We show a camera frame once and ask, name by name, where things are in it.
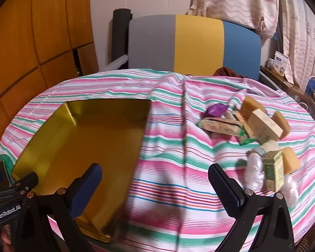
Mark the gold metal tin tray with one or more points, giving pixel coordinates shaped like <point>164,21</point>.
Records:
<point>81,141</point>

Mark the wooden shelf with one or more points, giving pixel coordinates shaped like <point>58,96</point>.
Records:
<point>291,86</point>

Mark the green snack packet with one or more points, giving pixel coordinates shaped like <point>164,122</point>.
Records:
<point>248,140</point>

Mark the wavy patterned curtain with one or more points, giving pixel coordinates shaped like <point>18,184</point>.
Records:
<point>299,31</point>

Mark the green white small box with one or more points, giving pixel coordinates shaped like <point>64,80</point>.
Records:
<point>273,173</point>

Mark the bubble bundle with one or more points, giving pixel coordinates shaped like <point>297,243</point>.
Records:
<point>253,170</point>
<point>290,191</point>

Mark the orange wooden wardrobe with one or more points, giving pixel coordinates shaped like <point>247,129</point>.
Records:
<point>29,44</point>

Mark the white blue carton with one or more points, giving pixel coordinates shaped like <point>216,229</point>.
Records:
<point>279,63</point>

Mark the hanging patterned beige cloth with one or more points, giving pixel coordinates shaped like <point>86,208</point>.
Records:
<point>231,2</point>

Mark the dark red cloth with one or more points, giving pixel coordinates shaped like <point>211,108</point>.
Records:
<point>225,72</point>

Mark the cream printed box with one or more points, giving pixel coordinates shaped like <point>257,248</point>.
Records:
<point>265,126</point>

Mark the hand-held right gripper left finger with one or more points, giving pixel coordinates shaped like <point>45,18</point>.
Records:
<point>90,189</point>

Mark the blue round container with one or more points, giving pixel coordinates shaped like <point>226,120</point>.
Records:
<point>311,85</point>

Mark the pink green striped tablecloth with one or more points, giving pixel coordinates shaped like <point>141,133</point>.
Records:
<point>173,141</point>

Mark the slim cream brown box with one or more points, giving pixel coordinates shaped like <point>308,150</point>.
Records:
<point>242,122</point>

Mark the grey yellow blue chair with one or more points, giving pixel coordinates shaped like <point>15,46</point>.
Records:
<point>194,42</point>

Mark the orange-brown sponge block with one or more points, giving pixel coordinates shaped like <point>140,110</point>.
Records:
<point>249,105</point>

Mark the purple snack packet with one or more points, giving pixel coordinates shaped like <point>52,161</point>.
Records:
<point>215,110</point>

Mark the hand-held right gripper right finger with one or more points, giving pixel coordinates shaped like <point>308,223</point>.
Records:
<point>224,189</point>

